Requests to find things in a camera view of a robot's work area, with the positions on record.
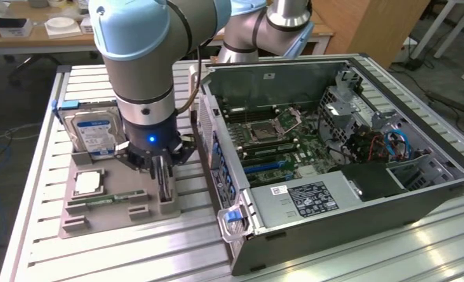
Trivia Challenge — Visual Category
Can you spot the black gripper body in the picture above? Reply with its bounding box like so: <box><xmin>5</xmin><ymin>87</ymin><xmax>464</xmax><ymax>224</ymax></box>
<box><xmin>122</xmin><ymin>116</ymin><xmax>180</xmax><ymax>165</ymax></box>

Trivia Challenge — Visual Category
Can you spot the black graphics card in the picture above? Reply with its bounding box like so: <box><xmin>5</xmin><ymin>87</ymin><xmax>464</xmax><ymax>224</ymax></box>
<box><xmin>155</xmin><ymin>155</ymin><xmax>174</xmax><ymax>204</ymax></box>

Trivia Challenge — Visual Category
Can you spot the hard disk in blue caddy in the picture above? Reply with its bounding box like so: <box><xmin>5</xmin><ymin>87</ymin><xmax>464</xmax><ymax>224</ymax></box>
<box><xmin>51</xmin><ymin>99</ymin><xmax>124</xmax><ymax>161</ymax></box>

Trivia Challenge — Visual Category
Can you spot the silver CPU chip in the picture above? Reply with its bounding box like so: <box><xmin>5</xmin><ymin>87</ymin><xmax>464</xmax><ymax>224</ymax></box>
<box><xmin>74</xmin><ymin>172</ymin><xmax>106</xmax><ymax>196</ymax></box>

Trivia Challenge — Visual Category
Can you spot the green RAM stick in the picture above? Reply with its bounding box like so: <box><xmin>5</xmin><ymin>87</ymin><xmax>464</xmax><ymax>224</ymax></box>
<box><xmin>65</xmin><ymin>190</ymin><xmax>146</xmax><ymax>206</ymax></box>

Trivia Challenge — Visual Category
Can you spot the grey parts rack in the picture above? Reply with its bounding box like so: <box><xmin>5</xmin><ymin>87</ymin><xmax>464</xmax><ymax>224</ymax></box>
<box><xmin>57</xmin><ymin>140</ymin><xmax>182</xmax><ymax>240</ymax></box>

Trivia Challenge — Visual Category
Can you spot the CPU socket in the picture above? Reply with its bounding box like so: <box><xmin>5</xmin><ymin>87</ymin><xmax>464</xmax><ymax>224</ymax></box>
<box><xmin>246</xmin><ymin>120</ymin><xmax>283</xmax><ymax>142</ymax></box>

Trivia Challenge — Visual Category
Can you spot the blue expansion slot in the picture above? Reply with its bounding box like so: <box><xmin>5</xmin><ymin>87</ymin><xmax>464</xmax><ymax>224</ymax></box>
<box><xmin>242</xmin><ymin>160</ymin><xmax>287</xmax><ymax>174</ymax></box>

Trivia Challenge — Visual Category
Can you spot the blue case latch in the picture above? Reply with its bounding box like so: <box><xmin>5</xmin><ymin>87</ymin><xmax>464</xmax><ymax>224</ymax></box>
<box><xmin>223</xmin><ymin>206</ymin><xmax>242</xmax><ymax>226</ymax></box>

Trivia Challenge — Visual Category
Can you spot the silver socket cover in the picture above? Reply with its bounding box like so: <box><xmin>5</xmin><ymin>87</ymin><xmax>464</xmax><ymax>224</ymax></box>
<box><xmin>273</xmin><ymin>105</ymin><xmax>303</xmax><ymax>133</ymax></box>

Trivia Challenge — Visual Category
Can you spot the grey power supply unit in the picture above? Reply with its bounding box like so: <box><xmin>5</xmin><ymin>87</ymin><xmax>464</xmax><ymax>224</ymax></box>
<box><xmin>249</xmin><ymin>171</ymin><xmax>364</xmax><ymax>230</ymax></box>

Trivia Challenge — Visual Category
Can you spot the green motherboard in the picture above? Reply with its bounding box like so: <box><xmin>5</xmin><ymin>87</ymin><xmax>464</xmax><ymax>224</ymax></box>
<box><xmin>215</xmin><ymin>98</ymin><xmax>337</xmax><ymax>187</ymax></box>

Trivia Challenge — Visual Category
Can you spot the black chair base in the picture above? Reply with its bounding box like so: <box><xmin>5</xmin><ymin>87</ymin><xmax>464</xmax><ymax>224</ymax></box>
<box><xmin>3</xmin><ymin>51</ymin><xmax>99</xmax><ymax>88</ymax></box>

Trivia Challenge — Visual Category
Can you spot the silver perforated disk bay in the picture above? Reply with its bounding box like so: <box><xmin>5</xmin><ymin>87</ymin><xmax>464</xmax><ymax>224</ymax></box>
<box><xmin>317</xmin><ymin>85</ymin><xmax>377</xmax><ymax>153</ymax></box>

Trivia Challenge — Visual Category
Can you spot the white labelled box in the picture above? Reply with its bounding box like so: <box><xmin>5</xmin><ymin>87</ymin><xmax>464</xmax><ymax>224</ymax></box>
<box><xmin>79</xmin><ymin>16</ymin><xmax>96</xmax><ymax>34</ymax></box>

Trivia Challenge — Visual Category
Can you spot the white round container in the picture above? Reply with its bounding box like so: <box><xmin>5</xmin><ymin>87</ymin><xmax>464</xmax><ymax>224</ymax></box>
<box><xmin>44</xmin><ymin>16</ymin><xmax>83</xmax><ymax>39</ymax></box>

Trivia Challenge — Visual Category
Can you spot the wooden desk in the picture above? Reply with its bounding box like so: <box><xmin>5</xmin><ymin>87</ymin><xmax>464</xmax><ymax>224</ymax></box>
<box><xmin>0</xmin><ymin>0</ymin><xmax>334</xmax><ymax>56</ymax></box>

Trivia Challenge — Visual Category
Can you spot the black open PC case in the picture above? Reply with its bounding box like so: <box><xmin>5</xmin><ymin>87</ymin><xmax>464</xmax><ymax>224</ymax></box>
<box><xmin>187</xmin><ymin>57</ymin><xmax>464</xmax><ymax>277</ymax></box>

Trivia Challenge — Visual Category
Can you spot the white box black lid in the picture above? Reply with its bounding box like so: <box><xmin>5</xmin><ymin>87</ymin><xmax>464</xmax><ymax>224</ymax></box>
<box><xmin>0</xmin><ymin>18</ymin><xmax>35</xmax><ymax>38</ymax></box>

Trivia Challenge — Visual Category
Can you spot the wooden cabinet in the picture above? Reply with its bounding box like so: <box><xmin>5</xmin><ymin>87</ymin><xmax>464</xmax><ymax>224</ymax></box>
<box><xmin>313</xmin><ymin>0</ymin><xmax>433</xmax><ymax>68</ymax></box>

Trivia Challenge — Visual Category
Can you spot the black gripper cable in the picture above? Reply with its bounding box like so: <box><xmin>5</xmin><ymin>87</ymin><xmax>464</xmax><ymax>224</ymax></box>
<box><xmin>174</xmin><ymin>38</ymin><xmax>202</xmax><ymax>114</ymax></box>

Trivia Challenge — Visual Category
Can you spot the red wire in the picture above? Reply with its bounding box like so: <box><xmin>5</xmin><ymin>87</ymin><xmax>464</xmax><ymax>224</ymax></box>
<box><xmin>366</xmin><ymin>133</ymin><xmax>385</xmax><ymax>161</ymax></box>

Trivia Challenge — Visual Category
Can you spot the blue wire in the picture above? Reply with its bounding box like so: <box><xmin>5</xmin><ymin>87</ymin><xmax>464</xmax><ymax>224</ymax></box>
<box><xmin>384</xmin><ymin>130</ymin><xmax>413</xmax><ymax>162</ymax></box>

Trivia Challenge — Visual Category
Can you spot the silver disk bay bracket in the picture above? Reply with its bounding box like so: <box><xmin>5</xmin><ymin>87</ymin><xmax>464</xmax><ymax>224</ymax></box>
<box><xmin>386</xmin><ymin>154</ymin><xmax>456</xmax><ymax>192</ymax></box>

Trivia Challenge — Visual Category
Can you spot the white table frame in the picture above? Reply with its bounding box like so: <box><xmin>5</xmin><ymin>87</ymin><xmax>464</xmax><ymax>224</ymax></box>
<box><xmin>409</xmin><ymin>0</ymin><xmax>464</xmax><ymax>80</ymax></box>

